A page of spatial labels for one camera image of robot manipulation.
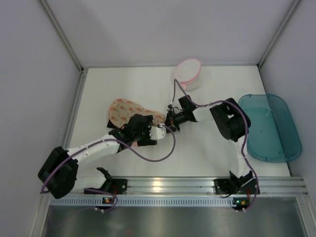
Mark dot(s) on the aluminium frame post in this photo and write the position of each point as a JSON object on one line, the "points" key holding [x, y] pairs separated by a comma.
{"points": [[279, 31], [59, 31]]}

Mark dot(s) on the white mesh laundry bag pink trim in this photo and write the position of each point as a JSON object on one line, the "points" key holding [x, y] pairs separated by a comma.
{"points": [[187, 73]]}

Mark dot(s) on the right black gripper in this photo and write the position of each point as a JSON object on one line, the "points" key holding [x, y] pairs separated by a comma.
{"points": [[171, 119]]}

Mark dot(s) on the teal plastic basin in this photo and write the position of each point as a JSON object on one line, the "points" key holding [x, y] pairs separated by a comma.
{"points": [[272, 136]]}

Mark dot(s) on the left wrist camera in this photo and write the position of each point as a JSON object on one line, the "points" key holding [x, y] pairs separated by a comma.
{"points": [[157, 132]]}

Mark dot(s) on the aluminium front rail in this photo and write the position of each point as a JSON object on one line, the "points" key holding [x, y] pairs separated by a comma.
{"points": [[268, 186]]}

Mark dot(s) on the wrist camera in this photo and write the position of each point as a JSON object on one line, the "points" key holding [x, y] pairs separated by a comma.
{"points": [[157, 132], [170, 107]]}

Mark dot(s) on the orange patterned bra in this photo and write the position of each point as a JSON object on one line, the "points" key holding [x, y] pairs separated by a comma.
{"points": [[121, 110]]}

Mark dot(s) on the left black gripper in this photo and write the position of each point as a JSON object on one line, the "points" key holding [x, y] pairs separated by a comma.
{"points": [[144, 131]]}

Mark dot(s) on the slotted white cable duct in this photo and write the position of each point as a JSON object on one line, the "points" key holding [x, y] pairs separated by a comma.
{"points": [[150, 201]]}

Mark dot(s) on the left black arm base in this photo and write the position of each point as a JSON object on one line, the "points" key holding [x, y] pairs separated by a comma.
{"points": [[115, 186]]}

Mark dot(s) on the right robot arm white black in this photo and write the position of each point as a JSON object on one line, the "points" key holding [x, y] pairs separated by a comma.
{"points": [[232, 123]]}

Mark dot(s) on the black garment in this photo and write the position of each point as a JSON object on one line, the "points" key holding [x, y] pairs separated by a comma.
{"points": [[111, 125]]}

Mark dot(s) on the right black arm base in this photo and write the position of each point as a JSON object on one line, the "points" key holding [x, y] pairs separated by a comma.
{"points": [[226, 187]]}

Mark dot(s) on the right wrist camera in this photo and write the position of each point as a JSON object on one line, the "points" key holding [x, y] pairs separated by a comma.
{"points": [[170, 107]]}

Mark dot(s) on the right aluminium frame post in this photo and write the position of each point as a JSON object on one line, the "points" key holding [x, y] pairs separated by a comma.
{"points": [[279, 31]]}

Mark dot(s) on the left aluminium frame post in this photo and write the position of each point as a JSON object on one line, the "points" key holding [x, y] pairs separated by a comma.
{"points": [[59, 31]]}

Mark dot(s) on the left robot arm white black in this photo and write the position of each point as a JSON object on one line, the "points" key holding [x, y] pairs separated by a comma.
{"points": [[63, 173]]}

